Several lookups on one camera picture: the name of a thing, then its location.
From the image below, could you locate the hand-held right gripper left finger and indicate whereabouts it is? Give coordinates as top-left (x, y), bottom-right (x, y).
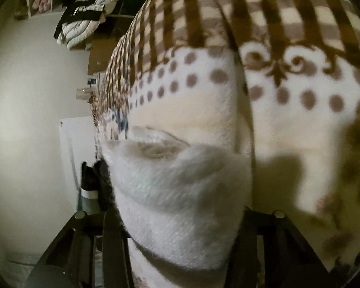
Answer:
top-left (27, 208), bottom-right (134, 288)

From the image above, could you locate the black white-striped jacket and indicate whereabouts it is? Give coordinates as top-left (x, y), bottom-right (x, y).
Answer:
top-left (54, 0), bottom-right (106, 38)

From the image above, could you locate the white knit sweater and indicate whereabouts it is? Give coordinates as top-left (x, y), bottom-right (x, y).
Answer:
top-left (101, 126), bottom-right (253, 272)

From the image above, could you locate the beige table lamp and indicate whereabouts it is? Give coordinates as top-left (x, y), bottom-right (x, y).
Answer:
top-left (76, 88), bottom-right (92, 101)

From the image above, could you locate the black grey striped folded sweater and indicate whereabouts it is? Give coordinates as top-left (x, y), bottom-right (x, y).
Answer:
top-left (80, 160), bottom-right (116, 215)

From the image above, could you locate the large cardboard box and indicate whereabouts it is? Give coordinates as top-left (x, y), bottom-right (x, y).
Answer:
top-left (86, 34), bottom-right (125, 75)

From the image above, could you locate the white puffer jacket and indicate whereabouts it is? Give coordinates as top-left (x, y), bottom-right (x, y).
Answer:
top-left (56, 0), bottom-right (125, 51)

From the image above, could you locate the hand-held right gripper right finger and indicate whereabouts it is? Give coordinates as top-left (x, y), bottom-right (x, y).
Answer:
top-left (225, 210), bottom-right (333, 288)

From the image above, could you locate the floral plaid-edged blanket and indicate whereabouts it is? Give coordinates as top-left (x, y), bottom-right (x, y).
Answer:
top-left (91, 0), bottom-right (360, 288)

